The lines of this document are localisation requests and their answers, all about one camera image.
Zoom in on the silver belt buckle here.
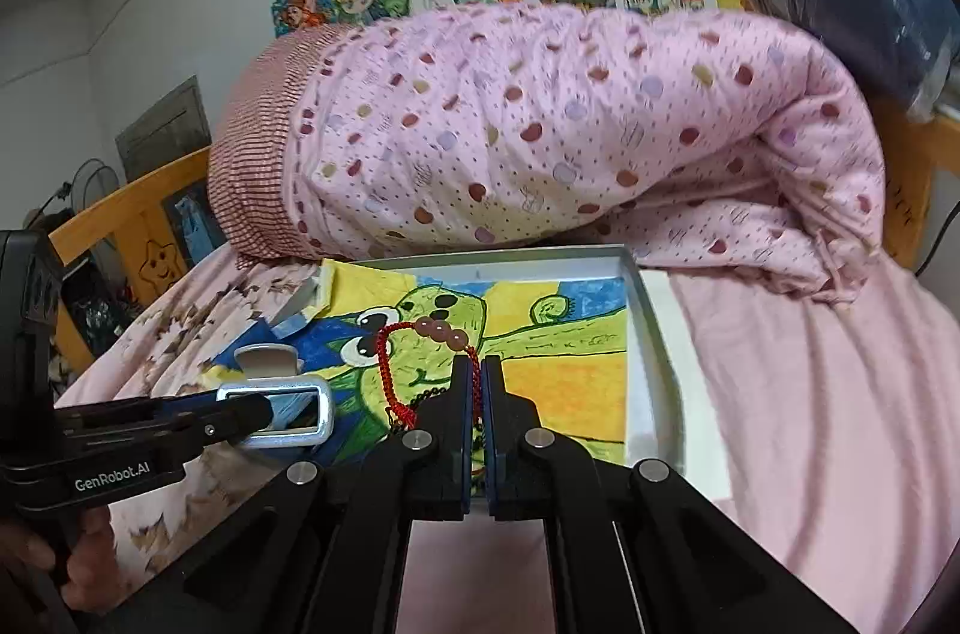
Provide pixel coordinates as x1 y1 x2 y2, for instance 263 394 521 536
216 379 335 452

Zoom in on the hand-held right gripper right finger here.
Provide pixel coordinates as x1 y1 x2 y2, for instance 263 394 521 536
484 355 856 634

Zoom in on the electric fan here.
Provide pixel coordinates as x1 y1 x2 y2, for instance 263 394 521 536
54 157 122 217

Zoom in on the black cable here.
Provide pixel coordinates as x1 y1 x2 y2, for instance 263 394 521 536
918 220 955 277

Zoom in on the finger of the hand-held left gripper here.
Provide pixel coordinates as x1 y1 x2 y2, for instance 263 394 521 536
58 389 227 433
63 393 273 456

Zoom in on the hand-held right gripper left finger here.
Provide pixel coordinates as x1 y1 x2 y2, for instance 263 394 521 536
97 353 482 634

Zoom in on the grey wall panel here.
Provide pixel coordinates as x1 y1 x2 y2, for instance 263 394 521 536
115 75 213 185

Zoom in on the grey shallow cardboard box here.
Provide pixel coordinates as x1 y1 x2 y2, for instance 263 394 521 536
313 244 733 501

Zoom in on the person's left hand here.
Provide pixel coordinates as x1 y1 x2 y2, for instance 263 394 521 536
0 508 115 611

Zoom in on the frog crayon drawing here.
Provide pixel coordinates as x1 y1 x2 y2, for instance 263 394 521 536
296 263 628 467

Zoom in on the wooden bed frame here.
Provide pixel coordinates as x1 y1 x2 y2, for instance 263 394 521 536
49 94 940 372

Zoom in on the pink floral bed sheet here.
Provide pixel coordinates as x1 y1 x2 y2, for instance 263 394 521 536
52 244 960 634

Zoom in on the red cord beaded bracelet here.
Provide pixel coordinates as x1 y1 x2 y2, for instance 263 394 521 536
373 315 481 434

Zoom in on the pink dotted quilt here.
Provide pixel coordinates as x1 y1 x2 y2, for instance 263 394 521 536
208 0 890 307

